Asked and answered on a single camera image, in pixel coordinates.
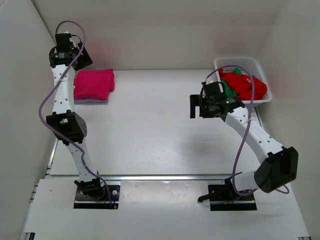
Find white plastic basket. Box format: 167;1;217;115
214;56;272;106

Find green cloth in basket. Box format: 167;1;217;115
220;68;242;97

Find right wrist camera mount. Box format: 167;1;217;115
201;79;216;87

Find pink t-shirt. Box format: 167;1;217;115
73;68;116;101

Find red cloth in basket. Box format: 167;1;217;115
218;68;268;101

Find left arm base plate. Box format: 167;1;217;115
73;181;121;210

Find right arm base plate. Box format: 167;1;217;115
197;184;257;212

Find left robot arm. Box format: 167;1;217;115
45;32;106;201

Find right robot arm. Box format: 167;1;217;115
189;81;299;204

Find folded lilac t-shirt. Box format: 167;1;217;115
74;98;108;105

